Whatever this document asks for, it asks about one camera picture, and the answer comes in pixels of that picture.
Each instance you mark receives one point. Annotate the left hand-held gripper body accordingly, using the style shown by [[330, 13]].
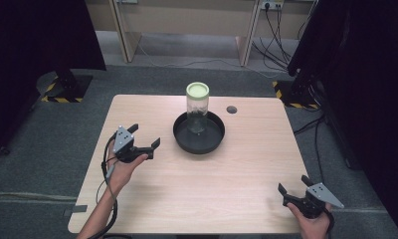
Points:
[[124, 146]]

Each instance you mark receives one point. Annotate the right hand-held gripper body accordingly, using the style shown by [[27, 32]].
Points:
[[314, 199]]

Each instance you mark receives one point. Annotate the black round tray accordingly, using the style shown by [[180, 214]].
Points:
[[200, 141]]

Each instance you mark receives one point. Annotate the clear jar with green lid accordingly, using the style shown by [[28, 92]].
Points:
[[197, 106]]

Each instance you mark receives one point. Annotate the person's left hand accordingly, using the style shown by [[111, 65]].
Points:
[[124, 174]]

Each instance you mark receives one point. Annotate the person's right hand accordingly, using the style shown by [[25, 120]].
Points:
[[311, 227]]

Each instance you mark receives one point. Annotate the black stand base striped tape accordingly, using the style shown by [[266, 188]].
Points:
[[67, 87], [298, 94]]

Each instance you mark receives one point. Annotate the grey floor tape piece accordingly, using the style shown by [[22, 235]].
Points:
[[77, 209]]

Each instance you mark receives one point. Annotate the round table grommet hole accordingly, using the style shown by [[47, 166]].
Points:
[[232, 110]]

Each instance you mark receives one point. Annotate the black curtain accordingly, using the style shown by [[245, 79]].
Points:
[[369, 83], [28, 59]]

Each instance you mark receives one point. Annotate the light wooden desk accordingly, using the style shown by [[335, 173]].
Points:
[[187, 16]]

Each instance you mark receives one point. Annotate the white wall power outlet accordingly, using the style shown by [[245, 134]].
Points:
[[272, 4]]

